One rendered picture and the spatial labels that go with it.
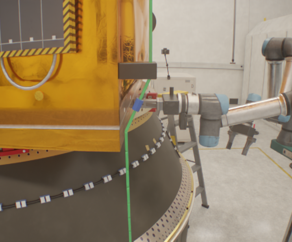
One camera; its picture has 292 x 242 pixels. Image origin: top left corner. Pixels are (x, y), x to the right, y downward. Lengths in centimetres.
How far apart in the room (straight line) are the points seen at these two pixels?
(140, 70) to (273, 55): 113
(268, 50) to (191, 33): 745
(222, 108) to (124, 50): 46
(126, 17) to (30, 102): 25
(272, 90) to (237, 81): 789
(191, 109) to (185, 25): 810
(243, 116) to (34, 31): 79
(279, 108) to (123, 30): 71
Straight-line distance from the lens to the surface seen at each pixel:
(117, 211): 92
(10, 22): 44
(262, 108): 96
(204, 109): 79
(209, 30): 899
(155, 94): 120
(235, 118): 94
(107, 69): 41
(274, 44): 145
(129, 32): 45
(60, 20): 39
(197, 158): 290
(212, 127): 81
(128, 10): 46
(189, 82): 474
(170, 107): 74
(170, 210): 114
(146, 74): 41
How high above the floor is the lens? 194
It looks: 16 degrees down
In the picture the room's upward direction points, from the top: straight up
